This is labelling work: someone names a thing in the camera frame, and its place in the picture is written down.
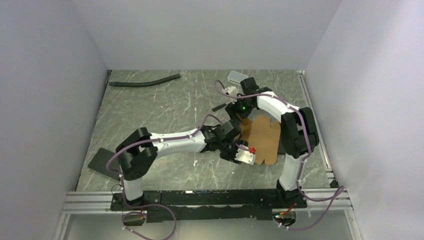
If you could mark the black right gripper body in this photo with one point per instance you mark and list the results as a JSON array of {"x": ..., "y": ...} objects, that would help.
[{"x": 241, "y": 106}]

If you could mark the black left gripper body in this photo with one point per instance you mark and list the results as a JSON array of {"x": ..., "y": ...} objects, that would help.
[{"x": 229, "y": 149}]

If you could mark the brown cardboard box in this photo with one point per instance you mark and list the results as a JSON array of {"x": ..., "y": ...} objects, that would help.
[{"x": 262, "y": 134}]

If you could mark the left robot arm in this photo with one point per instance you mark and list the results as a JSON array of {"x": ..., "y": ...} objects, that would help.
[{"x": 136, "y": 154}]

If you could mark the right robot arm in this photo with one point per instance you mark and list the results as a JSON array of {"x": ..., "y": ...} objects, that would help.
[{"x": 298, "y": 130}]

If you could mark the small hammer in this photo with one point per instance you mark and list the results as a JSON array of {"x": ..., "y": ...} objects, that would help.
[{"x": 217, "y": 108}]

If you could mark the white plastic container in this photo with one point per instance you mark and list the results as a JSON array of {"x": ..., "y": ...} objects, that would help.
[{"x": 236, "y": 77}]

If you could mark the black rectangular pad right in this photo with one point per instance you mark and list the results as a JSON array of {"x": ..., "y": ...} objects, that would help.
[{"x": 281, "y": 150}]

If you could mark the black rectangular pad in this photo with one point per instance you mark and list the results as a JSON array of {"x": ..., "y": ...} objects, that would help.
[
  {"x": 281, "y": 150},
  {"x": 99, "y": 161}
]

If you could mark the black rectangular pad left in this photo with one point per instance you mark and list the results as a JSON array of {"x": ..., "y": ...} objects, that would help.
[{"x": 99, "y": 161}]

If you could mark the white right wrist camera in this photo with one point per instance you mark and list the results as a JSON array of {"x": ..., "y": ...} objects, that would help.
[{"x": 231, "y": 91}]

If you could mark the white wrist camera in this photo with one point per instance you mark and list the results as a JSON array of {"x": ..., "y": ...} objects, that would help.
[
  {"x": 245, "y": 154},
  {"x": 231, "y": 91}
]

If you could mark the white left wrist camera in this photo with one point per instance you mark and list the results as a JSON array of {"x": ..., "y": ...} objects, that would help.
[{"x": 245, "y": 154}]

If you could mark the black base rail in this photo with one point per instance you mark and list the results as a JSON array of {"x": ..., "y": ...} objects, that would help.
[{"x": 169, "y": 205}]

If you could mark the aluminium frame rail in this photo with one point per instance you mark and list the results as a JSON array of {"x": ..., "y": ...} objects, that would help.
[{"x": 99, "y": 202}]

